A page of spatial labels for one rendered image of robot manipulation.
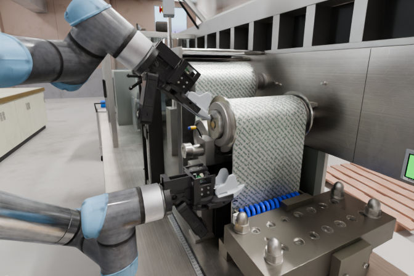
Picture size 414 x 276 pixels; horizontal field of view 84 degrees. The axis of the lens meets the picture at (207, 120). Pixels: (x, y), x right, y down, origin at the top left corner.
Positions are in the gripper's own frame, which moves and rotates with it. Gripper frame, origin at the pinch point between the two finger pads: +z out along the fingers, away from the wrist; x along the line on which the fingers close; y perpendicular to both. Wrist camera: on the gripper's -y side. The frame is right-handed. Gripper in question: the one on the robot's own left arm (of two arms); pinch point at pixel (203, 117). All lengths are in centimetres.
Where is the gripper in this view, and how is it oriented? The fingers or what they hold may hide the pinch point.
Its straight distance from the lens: 58.2
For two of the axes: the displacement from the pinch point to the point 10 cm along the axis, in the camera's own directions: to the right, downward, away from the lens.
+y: 5.8, -8.1, 0.9
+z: 7.0, 5.5, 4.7
